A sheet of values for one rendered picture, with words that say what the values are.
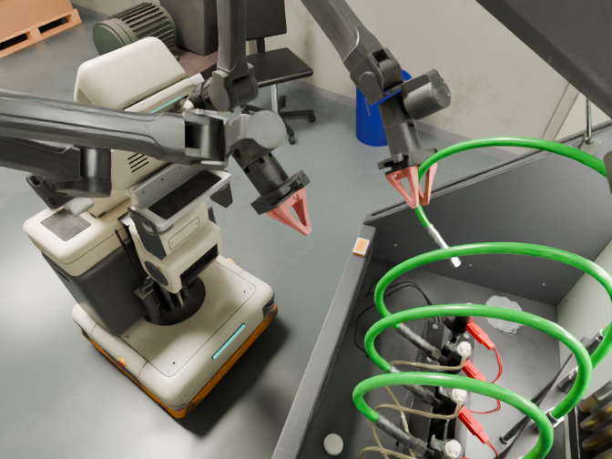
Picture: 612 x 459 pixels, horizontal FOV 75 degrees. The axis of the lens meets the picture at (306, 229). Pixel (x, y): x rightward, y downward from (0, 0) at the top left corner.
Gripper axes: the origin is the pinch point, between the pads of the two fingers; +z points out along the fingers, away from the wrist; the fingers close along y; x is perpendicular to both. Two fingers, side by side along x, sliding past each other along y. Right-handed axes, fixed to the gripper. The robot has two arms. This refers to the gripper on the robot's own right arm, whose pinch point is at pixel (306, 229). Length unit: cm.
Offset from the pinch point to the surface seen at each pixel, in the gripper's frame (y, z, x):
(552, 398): 22.7, 41.2, 3.6
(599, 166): 37.9, 10.6, 16.3
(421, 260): 20.4, 8.9, -1.5
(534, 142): 31.9, 5.1, 17.3
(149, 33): -233, -136, 148
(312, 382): -12.5, 27.0, -11.6
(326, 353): -13.5, 26.0, -4.9
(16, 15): -396, -264, 137
